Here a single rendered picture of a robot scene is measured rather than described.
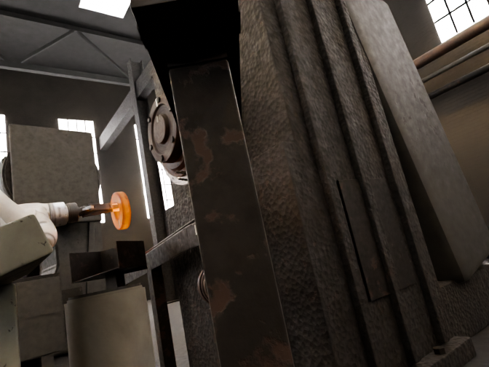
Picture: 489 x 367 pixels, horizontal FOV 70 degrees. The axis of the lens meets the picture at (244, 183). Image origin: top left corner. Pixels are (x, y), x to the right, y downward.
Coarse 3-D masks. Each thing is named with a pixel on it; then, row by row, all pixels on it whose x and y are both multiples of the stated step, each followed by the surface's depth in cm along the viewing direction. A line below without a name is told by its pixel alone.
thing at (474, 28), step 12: (480, 24) 525; (456, 36) 552; (468, 36) 541; (444, 48) 567; (480, 48) 548; (420, 60) 598; (432, 60) 590; (456, 60) 576; (480, 72) 566; (456, 84) 594; (432, 96) 626
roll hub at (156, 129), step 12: (156, 108) 150; (156, 120) 147; (168, 120) 142; (156, 132) 147; (168, 132) 142; (156, 144) 152; (168, 144) 143; (180, 144) 138; (156, 156) 150; (168, 156) 141
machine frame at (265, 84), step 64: (256, 0) 131; (320, 0) 157; (256, 64) 133; (320, 64) 142; (256, 128) 134; (320, 128) 124; (384, 128) 157; (320, 192) 118; (384, 192) 139; (192, 256) 165; (320, 256) 109; (384, 256) 124; (192, 320) 167; (320, 320) 104; (384, 320) 118; (448, 320) 141
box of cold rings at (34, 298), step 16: (16, 288) 294; (32, 288) 301; (48, 288) 309; (32, 304) 298; (48, 304) 305; (32, 320) 295; (48, 320) 302; (32, 336) 291; (48, 336) 298; (64, 336) 306; (32, 352) 288; (48, 352) 295
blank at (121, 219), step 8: (120, 192) 144; (112, 200) 148; (120, 200) 140; (128, 200) 142; (120, 208) 141; (128, 208) 140; (112, 216) 150; (120, 216) 142; (128, 216) 141; (120, 224) 143; (128, 224) 143
